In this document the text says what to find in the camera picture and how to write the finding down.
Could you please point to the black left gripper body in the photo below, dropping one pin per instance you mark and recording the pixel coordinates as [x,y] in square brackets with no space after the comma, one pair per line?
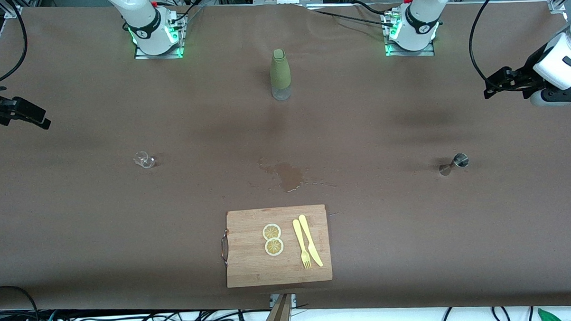
[521,77]

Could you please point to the steel cone jigger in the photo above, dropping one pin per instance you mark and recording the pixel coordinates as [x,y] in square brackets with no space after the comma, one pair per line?
[462,160]

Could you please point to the clear glass measuring cup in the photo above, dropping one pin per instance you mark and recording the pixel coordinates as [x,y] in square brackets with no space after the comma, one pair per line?
[145,160]

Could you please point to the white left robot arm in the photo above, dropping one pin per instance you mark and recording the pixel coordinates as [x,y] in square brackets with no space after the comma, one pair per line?
[420,13]

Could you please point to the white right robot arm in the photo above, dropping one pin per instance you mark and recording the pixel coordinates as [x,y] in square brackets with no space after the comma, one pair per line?
[143,18]

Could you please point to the brown table cover sheet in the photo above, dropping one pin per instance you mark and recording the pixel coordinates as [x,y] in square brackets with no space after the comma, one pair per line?
[103,233]

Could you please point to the green sleeved glass bottle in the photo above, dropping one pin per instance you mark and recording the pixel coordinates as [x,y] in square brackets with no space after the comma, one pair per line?
[280,70]

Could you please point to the green plastic object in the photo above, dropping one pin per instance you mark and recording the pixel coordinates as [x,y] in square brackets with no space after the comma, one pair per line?
[550,316]

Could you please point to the yellow plastic knife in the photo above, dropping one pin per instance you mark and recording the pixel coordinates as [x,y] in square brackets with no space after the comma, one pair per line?
[307,233]

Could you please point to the yellow plastic fork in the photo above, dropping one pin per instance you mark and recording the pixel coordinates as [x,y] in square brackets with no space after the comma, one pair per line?
[298,236]

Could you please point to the yellow lemon slice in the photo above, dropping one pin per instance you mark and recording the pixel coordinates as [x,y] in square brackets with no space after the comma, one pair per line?
[271,231]
[274,247]

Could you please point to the wooden cutting board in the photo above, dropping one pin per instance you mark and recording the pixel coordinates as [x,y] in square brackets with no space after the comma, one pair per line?
[251,266]

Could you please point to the wooden beam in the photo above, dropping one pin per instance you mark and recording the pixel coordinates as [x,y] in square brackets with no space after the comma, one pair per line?
[279,317]

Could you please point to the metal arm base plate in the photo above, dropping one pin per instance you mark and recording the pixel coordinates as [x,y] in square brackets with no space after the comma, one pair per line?
[429,52]
[142,56]

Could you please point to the aluminium frame corner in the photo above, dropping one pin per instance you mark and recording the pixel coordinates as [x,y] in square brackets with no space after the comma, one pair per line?
[558,4]
[13,9]

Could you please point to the small metal bracket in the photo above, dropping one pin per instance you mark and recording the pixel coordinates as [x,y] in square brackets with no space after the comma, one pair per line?
[273,299]

